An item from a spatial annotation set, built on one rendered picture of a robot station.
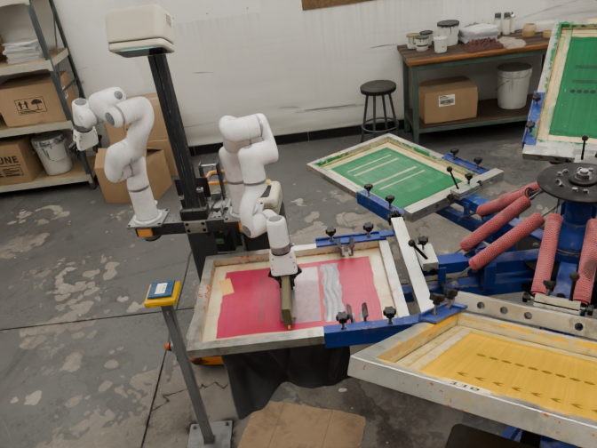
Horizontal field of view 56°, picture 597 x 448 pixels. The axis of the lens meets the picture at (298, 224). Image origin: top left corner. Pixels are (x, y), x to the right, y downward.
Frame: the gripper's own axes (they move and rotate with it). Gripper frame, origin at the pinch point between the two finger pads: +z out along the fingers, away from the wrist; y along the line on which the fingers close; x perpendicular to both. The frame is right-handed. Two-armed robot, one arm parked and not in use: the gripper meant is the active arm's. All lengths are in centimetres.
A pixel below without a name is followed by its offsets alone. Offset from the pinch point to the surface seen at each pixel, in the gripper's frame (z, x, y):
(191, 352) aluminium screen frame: 4.5, 28.7, 34.2
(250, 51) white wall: -28, -379, 32
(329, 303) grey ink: 5.6, 8.4, -15.3
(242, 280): 4.3, -13.8, 19.1
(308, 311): 6.4, 10.7, -7.3
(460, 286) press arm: 10, 2, -66
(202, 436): 93, -17, 56
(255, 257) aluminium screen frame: 0.9, -25.7, 13.9
